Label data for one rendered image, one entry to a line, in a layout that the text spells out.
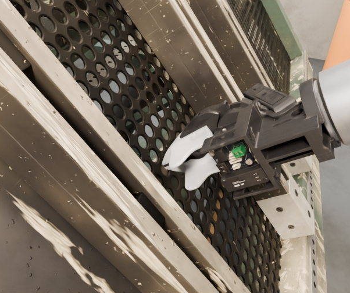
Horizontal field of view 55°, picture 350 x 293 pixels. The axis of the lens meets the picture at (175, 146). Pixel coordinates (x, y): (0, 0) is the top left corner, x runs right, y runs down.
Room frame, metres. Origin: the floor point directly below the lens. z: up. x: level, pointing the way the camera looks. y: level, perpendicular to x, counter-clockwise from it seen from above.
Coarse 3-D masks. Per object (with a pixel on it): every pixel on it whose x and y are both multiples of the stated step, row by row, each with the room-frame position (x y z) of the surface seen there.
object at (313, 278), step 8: (304, 56) 1.37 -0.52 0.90; (304, 64) 1.30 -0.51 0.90; (312, 168) 0.68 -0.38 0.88; (312, 176) 0.65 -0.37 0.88; (312, 184) 0.62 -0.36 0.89; (312, 192) 0.59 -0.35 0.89; (312, 200) 0.56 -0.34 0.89; (312, 208) 0.53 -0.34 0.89; (312, 240) 0.44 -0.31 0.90; (312, 248) 0.41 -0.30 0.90; (312, 256) 0.39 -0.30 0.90; (312, 264) 0.38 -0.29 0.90; (312, 272) 0.36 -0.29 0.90; (312, 280) 0.34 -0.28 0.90; (312, 288) 0.32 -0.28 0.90
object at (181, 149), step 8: (200, 128) 0.32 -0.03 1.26; (208, 128) 0.31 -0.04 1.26; (192, 136) 0.32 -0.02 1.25; (200, 136) 0.31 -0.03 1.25; (208, 136) 0.30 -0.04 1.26; (176, 144) 0.32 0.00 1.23; (184, 144) 0.31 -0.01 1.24; (192, 144) 0.30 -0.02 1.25; (200, 144) 0.29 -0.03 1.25; (168, 152) 0.32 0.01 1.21; (176, 152) 0.31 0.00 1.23; (184, 152) 0.29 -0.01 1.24; (168, 160) 0.32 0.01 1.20; (176, 160) 0.29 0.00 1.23; (184, 160) 0.28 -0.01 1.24
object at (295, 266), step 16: (304, 80) 1.15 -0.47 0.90; (304, 176) 0.62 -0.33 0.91; (304, 192) 0.56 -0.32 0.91; (320, 192) 0.65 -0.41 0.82; (320, 208) 0.59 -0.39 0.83; (320, 224) 0.53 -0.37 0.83; (288, 240) 0.44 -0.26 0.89; (304, 240) 0.42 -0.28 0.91; (320, 240) 0.48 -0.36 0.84; (288, 256) 0.40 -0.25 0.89; (304, 256) 0.39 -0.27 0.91; (320, 256) 0.43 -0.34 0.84; (288, 272) 0.36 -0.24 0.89; (304, 272) 0.35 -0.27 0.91; (320, 272) 0.39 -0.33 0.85; (288, 288) 0.33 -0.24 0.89; (304, 288) 0.32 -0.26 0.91; (320, 288) 0.35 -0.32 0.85
